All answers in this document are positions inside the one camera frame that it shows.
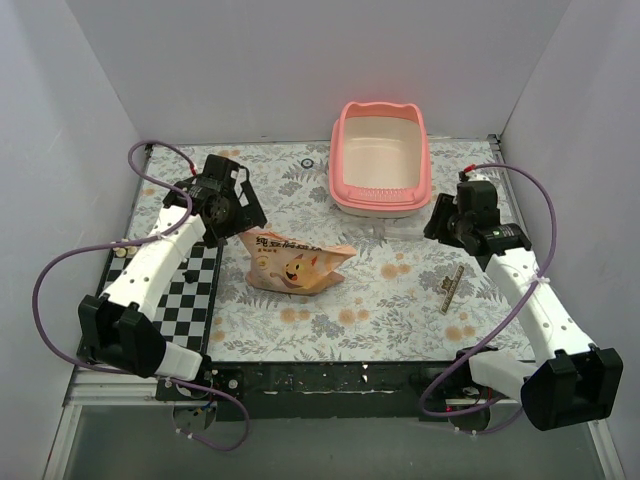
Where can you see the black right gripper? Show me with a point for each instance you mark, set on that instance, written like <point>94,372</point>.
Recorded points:
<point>439,218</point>

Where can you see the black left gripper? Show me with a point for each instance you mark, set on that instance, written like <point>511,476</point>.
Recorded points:
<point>251,206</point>

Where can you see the orange cat litter bag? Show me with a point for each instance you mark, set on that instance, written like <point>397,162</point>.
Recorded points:
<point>286,265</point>

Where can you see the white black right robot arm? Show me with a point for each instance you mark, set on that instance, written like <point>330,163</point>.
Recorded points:
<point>572,380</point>

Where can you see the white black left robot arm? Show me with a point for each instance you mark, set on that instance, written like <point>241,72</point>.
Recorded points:
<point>116,326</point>

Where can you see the clear plastic litter scoop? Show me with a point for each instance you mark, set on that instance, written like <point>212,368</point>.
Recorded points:
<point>380,229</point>

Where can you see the pink cat litter box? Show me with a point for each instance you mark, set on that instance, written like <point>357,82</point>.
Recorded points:
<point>379,161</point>

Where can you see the small brown label strip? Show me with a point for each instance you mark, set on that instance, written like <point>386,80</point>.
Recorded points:
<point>449,286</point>

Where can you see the black chess piece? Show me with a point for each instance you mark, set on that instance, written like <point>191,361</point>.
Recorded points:
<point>190,277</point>

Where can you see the floral patterned table mat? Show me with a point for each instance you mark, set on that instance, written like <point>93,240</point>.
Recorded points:
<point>401,298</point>

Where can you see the black white chessboard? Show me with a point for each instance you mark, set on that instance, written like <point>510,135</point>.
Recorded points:
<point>185,311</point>

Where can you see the cream chess pieces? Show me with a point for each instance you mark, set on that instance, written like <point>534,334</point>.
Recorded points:
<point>123,252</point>

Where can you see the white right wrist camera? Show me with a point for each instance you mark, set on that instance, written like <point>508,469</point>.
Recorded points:
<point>473,176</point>

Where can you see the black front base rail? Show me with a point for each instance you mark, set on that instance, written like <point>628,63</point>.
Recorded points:
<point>322,390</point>

